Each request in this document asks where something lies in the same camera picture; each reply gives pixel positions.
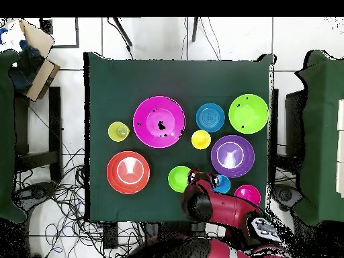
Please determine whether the small green bowl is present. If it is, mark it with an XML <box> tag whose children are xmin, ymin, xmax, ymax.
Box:
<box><xmin>167</xmin><ymin>165</ymin><xmax>192</xmax><ymax>194</ymax></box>

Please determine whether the purple bowl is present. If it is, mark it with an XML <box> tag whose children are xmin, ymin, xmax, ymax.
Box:
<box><xmin>210</xmin><ymin>134</ymin><xmax>255</xmax><ymax>179</ymax></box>

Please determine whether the blue cup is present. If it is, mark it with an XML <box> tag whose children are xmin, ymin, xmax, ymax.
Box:
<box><xmin>213</xmin><ymin>174</ymin><xmax>231</xmax><ymax>195</ymax></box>

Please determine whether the large pink bowl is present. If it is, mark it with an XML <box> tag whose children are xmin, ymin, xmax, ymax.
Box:
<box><xmin>132</xmin><ymin>95</ymin><xmax>187</xmax><ymax>149</ymax></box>

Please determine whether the orange-yellow cup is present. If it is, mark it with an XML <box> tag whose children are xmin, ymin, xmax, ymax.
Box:
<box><xmin>191</xmin><ymin>130</ymin><xmax>212</xmax><ymax>151</ymax></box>

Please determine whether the blue bowl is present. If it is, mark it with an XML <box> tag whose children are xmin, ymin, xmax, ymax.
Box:
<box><xmin>195</xmin><ymin>102</ymin><xmax>226</xmax><ymax>133</ymax></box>

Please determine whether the pale yellow translucent cup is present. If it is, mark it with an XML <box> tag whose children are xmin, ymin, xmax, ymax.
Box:
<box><xmin>107</xmin><ymin>121</ymin><xmax>130</xmax><ymax>142</ymax></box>

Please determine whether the orange bowl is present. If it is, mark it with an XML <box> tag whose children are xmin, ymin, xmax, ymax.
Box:
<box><xmin>106</xmin><ymin>150</ymin><xmax>151</xmax><ymax>195</ymax></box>

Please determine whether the dark green table cloth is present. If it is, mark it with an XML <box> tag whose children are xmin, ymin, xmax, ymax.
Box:
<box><xmin>83</xmin><ymin>51</ymin><xmax>277</xmax><ymax>224</ymax></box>

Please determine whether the large green bowl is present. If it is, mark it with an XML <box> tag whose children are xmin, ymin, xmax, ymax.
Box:
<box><xmin>228</xmin><ymin>93</ymin><xmax>269</xmax><ymax>134</ymax></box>

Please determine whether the small pink-red bowl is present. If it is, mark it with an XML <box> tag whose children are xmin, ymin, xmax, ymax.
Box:
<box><xmin>233</xmin><ymin>184</ymin><xmax>262</xmax><ymax>208</ymax></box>

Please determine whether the black floor box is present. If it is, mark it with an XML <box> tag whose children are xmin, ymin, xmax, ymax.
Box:
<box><xmin>103</xmin><ymin>221</ymin><xmax>119</xmax><ymax>249</ymax></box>

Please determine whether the black tripod leg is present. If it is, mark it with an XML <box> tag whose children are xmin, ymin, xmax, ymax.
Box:
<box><xmin>107</xmin><ymin>17</ymin><xmax>134</xmax><ymax>58</ymax></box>
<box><xmin>191</xmin><ymin>17</ymin><xmax>200</xmax><ymax>43</ymax></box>

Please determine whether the black grey floor stand base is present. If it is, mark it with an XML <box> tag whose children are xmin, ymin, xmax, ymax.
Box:
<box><xmin>14</xmin><ymin>181</ymin><xmax>58</xmax><ymax>201</ymax></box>
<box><xmin>269</xmin><ymin>183</ymin><xmax>304</xmax><ymax>213</ymax></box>

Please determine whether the green cloth side table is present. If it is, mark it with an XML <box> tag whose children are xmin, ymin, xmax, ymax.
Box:
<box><xmin>292</xmin><ymin>49</ymin><xmax>344</xmax><ymax>226</ymax></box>
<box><xmin>0</xmin><ymin>49</ymin><xmax>28</xmax><ymax>224</ymax></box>

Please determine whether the dark blue bag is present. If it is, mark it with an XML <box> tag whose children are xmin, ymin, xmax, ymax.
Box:
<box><xmin>9</xmin><ymin>40</ymin><xmax>45</xmax><ymax>92</ymax></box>

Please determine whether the white drawer unit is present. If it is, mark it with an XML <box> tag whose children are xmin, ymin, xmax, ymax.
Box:
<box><xmin>336</xmin><ymin>98</ymin><xmax>344</xmax><ymax>198</ymax></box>

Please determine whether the cardboard box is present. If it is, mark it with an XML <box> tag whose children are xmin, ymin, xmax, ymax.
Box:
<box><xmin>7</xmin><ymin>19</ymin><xmax>60</xmax><ymax>103</ymax></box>

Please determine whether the tangle of black cables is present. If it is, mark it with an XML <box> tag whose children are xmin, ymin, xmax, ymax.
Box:
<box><xmin>15</xmin><ymin>146</ymin><xmax>146</xmax><ymax>258</ymax></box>

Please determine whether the black stool frame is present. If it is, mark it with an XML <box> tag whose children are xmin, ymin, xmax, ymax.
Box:
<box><xmin>14</xmin><ymin>86</ymin><xmax>63</xmax><ymax>183</ymax></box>

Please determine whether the black floor frame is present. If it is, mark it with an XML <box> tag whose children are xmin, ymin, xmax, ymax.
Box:
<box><xmin>39</xmin><ymin>17</ymin><xmax>81</xmax><ymax>49</ymax></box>

